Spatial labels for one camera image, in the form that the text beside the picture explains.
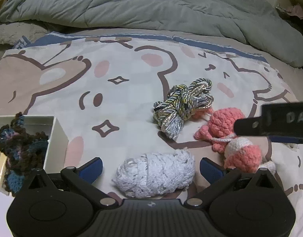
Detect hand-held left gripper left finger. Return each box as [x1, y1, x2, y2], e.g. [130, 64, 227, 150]
[21, 157, 119, 209]

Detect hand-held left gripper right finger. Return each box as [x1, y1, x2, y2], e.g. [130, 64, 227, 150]
[185, 157, 281, 209]

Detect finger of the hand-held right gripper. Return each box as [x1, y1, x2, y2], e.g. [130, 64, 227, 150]
[234, 115, 266, 137]
[271, 136, 303, 151]

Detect pink white crochet toy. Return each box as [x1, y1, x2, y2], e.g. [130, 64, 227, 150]
[194, 107, 276, 174]

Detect white cardboard box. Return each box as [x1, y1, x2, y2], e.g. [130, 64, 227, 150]
[0, 115, 69, 198]

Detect white lace yarn ball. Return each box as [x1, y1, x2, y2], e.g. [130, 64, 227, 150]
[112, 149, 196, 199]

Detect grey gold cord bundle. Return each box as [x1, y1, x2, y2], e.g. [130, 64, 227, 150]
[153, 78, 215, 140]

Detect dark crochet scrunchie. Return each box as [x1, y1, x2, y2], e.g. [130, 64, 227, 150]
[0, 112, 50, 194]

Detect pink crumpled clothes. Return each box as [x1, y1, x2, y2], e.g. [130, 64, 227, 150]
[288, 5, 303, 20]

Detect cartoon printed blanket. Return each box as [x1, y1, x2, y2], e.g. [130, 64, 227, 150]
[0, 27, 303, 228]

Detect blue plaid cloth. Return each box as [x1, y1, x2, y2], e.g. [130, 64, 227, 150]
[13, 36, 31, 50]

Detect beige fluffy blanket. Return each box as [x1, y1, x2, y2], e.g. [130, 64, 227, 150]
[0, 20, 51, 61]

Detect grey duvet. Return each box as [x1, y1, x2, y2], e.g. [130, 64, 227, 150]
[0, 0, 303, 68]

